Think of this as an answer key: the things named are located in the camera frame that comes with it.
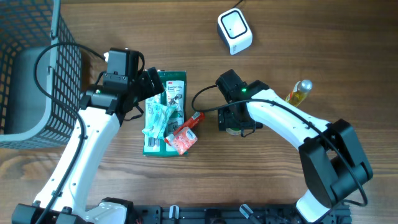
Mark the green lid small jar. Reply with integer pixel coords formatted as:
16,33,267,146
226,128,241,136

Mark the pale green wipes sachet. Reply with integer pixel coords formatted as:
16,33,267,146
142,103,177,139

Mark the green 3M sponge packet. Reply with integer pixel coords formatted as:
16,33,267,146
143,70,187,157

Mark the red coffee stick sachet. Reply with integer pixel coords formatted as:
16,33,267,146
173,112,205,135

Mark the pink Kleenex tissue pack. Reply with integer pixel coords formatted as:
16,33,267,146
165,127,198,155

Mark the yellow oil bottle silver cap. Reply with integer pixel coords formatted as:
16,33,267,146
285,80,313,107

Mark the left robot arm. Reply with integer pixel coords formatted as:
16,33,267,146
11,48,164,223

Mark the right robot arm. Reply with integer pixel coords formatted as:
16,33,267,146
215,70,373,223

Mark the white barcode scanner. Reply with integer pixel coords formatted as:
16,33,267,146
217,7,253,55

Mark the dark grey mesh basket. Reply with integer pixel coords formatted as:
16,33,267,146
1,1,82,149

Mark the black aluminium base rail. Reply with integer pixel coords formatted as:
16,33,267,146
124,203,353,224

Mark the black left camera cable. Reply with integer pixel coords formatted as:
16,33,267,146
32,42,108,224

